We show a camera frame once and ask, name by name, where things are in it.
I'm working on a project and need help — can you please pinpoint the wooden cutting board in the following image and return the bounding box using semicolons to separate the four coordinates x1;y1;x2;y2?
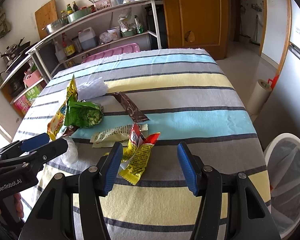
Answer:
34;0;58;40

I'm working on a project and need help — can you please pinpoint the white round trash bin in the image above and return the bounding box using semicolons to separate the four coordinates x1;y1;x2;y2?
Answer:
264;133;300;239

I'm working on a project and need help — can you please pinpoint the white paper roll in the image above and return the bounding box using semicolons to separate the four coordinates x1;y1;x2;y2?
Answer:
246;79;272;115

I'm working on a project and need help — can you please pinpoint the soy sauce bottle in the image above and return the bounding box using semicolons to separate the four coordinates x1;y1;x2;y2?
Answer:
62;33;76;58

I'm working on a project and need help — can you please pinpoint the metal kitchen shelf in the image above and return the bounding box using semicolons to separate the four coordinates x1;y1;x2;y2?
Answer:
0;0;161;105

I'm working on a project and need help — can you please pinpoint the wooden door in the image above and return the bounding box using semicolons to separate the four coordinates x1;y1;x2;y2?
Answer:
164;0;230;60

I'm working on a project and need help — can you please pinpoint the left hand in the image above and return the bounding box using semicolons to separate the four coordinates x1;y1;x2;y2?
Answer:
0;192;24;219

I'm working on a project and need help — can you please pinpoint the steel bowl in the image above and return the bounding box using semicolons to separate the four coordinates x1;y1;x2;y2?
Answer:
42;18;69;35

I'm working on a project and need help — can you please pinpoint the white oil jug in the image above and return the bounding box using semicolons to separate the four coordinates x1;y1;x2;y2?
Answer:
78;27;97;50

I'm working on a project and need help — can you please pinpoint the yellow red wrapper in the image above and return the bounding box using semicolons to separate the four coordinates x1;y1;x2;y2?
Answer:
119;124;160;185

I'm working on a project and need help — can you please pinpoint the silver refrigerator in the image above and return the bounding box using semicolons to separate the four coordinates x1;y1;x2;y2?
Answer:
254;0;300;149

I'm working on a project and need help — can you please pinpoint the striped tablecloth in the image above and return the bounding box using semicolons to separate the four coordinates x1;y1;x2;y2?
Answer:
14;49;271;239

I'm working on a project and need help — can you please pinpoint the gold yellow snack bag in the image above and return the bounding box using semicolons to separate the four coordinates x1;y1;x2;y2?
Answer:
47;75;78;141

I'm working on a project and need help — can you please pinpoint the pink utensil basket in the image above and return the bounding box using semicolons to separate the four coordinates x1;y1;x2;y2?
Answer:
94;0;111;11

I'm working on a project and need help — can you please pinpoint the brown snack wrapper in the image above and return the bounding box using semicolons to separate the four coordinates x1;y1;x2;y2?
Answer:
111;92;149;123

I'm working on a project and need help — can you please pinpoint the green basin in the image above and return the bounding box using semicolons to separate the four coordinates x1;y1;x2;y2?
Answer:
66;7;92;23

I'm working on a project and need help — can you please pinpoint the beige printed wrapper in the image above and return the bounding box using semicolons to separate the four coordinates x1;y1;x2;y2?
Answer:
90;124;148;148

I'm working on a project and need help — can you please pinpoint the pink plastic tray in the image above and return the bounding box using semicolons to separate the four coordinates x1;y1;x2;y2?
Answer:
82;43;140;63

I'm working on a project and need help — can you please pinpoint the green snack bag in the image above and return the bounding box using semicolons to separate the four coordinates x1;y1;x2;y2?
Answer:
64;101;103;128

